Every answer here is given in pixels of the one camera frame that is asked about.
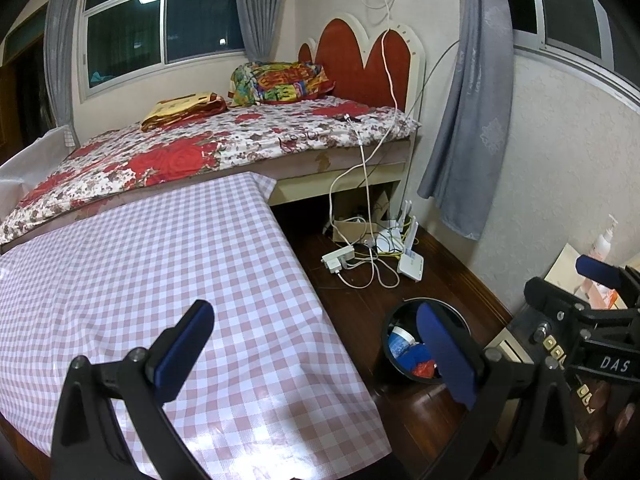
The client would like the black cable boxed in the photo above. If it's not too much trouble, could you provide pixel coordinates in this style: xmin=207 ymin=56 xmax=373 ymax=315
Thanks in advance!
xmin=400 ymin=40 xmax=461 ymax=221

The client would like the brown wooden door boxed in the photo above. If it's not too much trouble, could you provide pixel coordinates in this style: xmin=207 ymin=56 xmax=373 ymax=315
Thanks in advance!
xmin=0 ymin=42 xmax=51 ymax=166

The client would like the black trash bin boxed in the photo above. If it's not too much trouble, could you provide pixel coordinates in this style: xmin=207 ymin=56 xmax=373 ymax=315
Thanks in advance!
xmin=381 ymin=298 xmax=473 ymax=386

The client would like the grey window curtain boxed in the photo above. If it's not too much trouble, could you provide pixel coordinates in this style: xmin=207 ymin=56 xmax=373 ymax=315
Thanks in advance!
xmin=44 ymin=0 xmax=88 ymax=146
xmin=234 ymin=0 xmax=276 ymax=63

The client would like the large sliding window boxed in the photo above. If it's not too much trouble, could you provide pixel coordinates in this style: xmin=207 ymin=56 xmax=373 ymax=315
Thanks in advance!
xmin=80 ymin=0 xmax=251 ymax=103

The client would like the upright white router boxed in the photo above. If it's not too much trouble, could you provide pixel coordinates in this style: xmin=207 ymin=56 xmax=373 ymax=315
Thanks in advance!
xmin=375 ymin=200 xmax=413 ymax=253

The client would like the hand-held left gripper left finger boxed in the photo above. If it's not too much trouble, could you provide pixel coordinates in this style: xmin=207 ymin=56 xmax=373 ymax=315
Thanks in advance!
xmin=50 ymin=299 xmax=217 ymax=480

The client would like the cardboard box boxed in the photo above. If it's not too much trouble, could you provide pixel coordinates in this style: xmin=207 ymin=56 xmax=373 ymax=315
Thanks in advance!
xmin=332 ymin=187 xmax=396 ymax=223

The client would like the bed with floral quilt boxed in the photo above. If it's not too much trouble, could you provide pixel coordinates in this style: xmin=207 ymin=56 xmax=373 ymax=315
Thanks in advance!
xmin=0 ymin=95 xmax=421 ymax=246

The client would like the red heart headboard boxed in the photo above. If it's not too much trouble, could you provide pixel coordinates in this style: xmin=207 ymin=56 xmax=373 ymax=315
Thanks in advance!
xmin=298 ymin=12 xmax=427 ymax=121

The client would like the white cable with plug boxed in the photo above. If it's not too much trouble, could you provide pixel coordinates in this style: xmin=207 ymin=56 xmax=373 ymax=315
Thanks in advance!
xmin=342 ymin=114 xmax=396 ymax=291

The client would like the blue patterned paper cup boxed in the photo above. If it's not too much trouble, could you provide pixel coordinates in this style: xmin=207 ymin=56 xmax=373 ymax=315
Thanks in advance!
xmin=389 ymin=326 xmax=416 ymax=359

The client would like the pink checkered tablecloth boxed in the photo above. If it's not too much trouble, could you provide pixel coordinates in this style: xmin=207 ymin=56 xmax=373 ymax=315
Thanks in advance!
xmin=0 ymin=172 xmax=393 ymax=476

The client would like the long white hanging cable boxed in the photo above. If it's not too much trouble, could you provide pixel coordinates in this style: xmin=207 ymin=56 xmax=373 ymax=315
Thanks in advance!
xmin=327 ymin=0 xmax=401 ymax=288

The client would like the white cabinet top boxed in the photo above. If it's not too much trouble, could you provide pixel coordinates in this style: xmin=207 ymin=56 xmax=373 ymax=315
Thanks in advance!
xmin=542 ymin=242 xmax=631 ymax=311

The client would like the colourful printed pillow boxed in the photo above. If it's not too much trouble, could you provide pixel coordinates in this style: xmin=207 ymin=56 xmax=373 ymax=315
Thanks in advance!
xmin=227 ymin=61 xmax=335 ymax=107

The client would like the long grey patterned curtain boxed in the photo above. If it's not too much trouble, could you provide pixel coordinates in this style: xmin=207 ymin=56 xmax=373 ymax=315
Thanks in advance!
xmin=417 ymin=0 xmax=516 ymax=241

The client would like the orange print leaflet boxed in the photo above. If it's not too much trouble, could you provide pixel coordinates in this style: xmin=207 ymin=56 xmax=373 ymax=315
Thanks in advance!
xmin=575 ymin=280 xmax=628 ymax=311

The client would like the white pump bottle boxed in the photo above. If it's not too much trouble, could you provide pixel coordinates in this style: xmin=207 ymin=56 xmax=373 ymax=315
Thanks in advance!
xmin=587 ymin=214 xmax=620 ymax=263

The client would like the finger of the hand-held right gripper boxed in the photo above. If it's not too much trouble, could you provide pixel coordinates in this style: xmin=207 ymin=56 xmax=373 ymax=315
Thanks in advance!
xmin=523 ymin=276 xmax=640 ymax=345
xmin=575 ymin=255 xmax=640 ymax=308

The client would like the white power strip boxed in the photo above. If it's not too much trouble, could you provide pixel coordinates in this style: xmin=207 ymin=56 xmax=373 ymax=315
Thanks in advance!
xmin=321 ymin=246 xmax=355 ymax=275

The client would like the white plastic sheet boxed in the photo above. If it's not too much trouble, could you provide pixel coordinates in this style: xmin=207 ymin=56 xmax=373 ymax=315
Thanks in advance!
xmin=0 ymin=125 xmax=76 ymax=201

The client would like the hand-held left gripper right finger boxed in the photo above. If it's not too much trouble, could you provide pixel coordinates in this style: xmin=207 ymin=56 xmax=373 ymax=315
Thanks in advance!
xmin=416 ymin=301 xmax=578 ymax=480

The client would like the flat white router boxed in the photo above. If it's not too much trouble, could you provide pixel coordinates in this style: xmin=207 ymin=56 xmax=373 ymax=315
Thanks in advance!
xmin=397 ymin=215 xmax=426 ymax=281

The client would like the yellow red folded blanket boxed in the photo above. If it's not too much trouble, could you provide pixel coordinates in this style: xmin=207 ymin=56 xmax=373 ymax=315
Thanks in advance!
xmin=140 ymin=91 xmax=228 ymax=132

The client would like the person's right hand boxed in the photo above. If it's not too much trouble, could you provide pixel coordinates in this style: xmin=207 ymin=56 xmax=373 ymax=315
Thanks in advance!
xmin=575 ymin=385 xmax=640 ymax=480

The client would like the yellow cable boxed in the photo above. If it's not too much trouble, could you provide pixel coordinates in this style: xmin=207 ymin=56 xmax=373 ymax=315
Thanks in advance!
xmin=380 ymin=215 xmax=416 ymax=261

